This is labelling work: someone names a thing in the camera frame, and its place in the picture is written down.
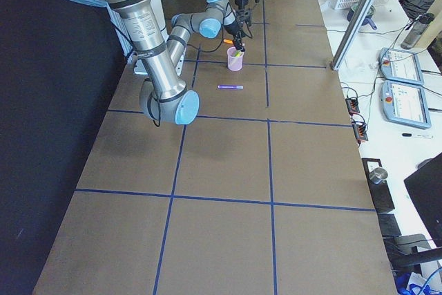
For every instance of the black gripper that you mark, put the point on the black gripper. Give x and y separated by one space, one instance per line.
233 30
243 9

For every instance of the pink mesh pen holder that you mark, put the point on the pink mesh pen holder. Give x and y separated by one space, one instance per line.
234 63

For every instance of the purple highlighter pen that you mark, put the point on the purple highlighter pen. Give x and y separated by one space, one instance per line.
230 87

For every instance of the far orange power strip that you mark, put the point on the far orange power strip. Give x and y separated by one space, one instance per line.
352 105

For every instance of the orange power strip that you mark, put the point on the orange power strip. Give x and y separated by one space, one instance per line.
360 131
352 105

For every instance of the near orange power strip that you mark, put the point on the near orange power strip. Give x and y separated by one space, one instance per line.
360 131

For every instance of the far teach pendant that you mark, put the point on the far teach pendant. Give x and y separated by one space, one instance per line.
400 66

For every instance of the teach pendant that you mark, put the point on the teach pendant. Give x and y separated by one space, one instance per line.
400 66
405 104

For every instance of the near teach pendant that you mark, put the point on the near teach pendant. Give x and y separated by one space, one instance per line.
405 104

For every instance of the dark water bottle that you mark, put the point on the dark water bottle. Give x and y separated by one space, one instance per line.
420 25

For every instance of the black marker on desk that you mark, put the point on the black marker on desk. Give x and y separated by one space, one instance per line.
417 135

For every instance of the small steel cup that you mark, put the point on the small steel cup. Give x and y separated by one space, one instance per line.
377 175

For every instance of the black box under cup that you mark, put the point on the black box under cup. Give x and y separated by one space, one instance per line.
380 193

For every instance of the black monitor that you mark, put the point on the black monitor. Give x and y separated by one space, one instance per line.
424 189

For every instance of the aluminium frame post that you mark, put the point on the aluminium frame post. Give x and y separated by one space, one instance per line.
350 33

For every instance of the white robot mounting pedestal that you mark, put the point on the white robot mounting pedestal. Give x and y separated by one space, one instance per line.
124 38

